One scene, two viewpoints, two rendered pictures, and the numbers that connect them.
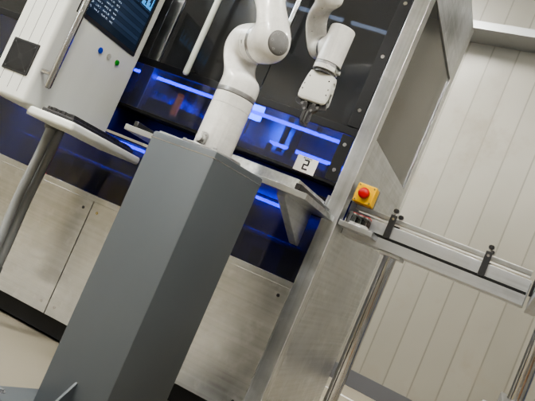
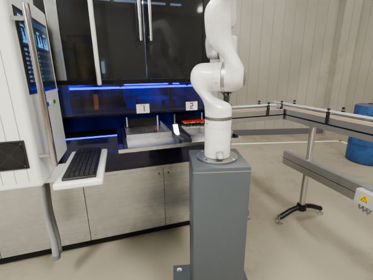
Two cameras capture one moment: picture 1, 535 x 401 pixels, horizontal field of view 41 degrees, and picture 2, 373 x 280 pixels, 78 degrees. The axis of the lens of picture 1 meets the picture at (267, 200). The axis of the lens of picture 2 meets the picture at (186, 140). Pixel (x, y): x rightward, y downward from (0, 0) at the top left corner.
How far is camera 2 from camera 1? 1.76 m
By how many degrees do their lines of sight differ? 43
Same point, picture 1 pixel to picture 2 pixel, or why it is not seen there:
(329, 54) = not seen: hidden behind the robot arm
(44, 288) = (83, 230)
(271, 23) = (240, 66)
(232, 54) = (207, 92)
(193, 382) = (184, 217)
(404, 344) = not seen: hidden behind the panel
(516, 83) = not seen: outside the picture
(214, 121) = (223, 142)
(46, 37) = (24, 131)
